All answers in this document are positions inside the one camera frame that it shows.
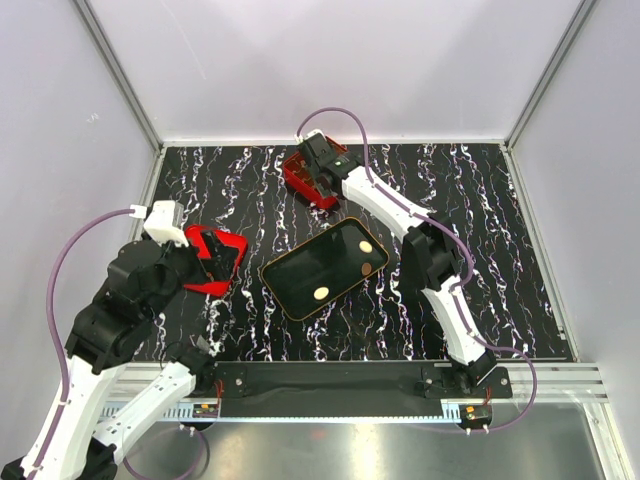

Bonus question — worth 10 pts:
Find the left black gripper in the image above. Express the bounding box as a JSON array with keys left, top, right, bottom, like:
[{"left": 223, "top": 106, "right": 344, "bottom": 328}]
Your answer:
[{"left": 143, "top": 227, "right": 239, "bottom": 320}]

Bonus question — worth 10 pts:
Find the white oval chocolate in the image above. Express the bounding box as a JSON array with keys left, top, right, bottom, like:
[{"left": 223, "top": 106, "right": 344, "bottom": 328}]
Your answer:
[
  {"left": 359, "top": 241, "right": 372, "bottom": 253},
  {"left": 314, "top": 287, "right": 329, "bottom": 301}
]

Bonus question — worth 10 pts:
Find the white oval chocolate bottom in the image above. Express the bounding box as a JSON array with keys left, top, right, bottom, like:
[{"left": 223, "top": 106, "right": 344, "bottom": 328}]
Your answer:
[{"left": 314, "top": 287, "right": 329, "bottom": 301}]

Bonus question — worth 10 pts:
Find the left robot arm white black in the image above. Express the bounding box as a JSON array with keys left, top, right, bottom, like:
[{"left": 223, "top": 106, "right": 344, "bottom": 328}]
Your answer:
[{"left": 1, "top": 225, "right": 248, "bottom": 479}]

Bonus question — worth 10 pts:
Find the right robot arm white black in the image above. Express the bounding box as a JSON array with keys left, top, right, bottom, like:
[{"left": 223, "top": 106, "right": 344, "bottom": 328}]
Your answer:
[{"left": 297, "top": 130, "right": 496, "bottom": 397}]

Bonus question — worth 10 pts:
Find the red compartment chocolate box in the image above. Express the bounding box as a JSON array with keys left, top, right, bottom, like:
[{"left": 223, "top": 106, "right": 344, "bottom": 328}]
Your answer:
[{"left": 283, "top": 137, "right": 348, "bottom": 209}]

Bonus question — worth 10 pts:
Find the red box lid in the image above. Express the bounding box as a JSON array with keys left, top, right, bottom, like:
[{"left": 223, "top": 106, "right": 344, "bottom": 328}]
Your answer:
[{"left": 184, "top": 224, "right": 248, "bottom": 298}]

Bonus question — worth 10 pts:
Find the black gold-rimmed tray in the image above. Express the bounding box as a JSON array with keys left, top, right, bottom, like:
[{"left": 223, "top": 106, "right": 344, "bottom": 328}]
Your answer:
[{"left": 260, "top": 217, "right": 389, "bottom": 321}]

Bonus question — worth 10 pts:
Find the left electronics board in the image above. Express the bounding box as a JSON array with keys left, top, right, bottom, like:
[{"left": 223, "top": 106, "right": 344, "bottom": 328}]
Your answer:
[{"left": 193, "top": 403, "right": 220, "bottom": 418}]

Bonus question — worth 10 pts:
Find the electronics board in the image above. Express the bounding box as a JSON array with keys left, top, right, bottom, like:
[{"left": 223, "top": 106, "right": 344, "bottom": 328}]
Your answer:
[
  {"left": 461, "top": 405, "right": 493, "bottom": 424},
  {"left": 193, "top": 403, "right": 220, "bottom": 418}
]

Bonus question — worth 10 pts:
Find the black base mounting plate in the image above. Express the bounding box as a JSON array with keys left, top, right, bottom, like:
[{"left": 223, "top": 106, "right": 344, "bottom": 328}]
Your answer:
[{"left": 191, "top": 361, "right": 513, "bottom": 412}]

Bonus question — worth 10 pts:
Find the right electronics board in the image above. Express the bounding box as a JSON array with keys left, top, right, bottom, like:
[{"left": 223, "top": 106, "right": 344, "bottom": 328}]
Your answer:
[{"left": 461, "top": 405, "right": 493, "bottom": 424}]

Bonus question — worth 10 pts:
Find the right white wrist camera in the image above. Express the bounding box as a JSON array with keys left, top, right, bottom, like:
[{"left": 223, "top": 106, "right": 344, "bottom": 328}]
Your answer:
[{"left": 294, "top": 129, "right": 324, "bottom": 145}]

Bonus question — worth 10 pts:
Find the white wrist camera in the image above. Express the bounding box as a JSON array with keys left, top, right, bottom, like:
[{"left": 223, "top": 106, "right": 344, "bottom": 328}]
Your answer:
[
  {"left": 141, "top": 200, "right": 189, "bottom": 247},
  {"left": 294, "top": 129, "right": 324, "bottom": 145}
]

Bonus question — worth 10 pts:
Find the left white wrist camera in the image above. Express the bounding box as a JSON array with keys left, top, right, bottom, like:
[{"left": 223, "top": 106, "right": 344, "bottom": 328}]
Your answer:
[{"left": 141, "top": 200, "right": 189, "bottom": 247}]

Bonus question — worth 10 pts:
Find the aluminium frame rail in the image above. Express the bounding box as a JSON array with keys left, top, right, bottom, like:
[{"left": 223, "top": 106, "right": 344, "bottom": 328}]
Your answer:
[{"left": 160, "top": 401, "right": 463, "bottom": 424}]

